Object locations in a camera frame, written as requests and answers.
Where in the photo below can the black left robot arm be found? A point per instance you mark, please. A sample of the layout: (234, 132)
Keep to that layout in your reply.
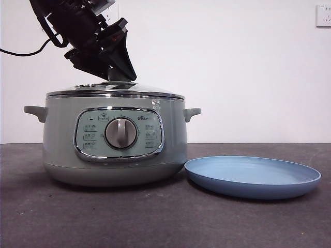
(72, 20)

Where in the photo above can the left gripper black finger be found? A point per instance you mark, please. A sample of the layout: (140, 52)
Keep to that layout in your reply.
(88, 65)
(120, 51)

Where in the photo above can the pale green electric steamer pot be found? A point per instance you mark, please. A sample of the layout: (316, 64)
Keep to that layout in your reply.
(62, 134)

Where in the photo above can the white wall socket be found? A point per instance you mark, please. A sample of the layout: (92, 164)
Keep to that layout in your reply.
(324, 16)
(116, 14)

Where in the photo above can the glass lid with green knob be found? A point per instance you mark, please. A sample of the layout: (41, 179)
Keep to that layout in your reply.
(144, 89)

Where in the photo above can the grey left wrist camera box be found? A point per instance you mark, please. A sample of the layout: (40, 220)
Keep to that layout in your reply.
(104, 5)

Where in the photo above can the blue round plate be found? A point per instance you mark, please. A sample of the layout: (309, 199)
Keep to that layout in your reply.
(207, 175)

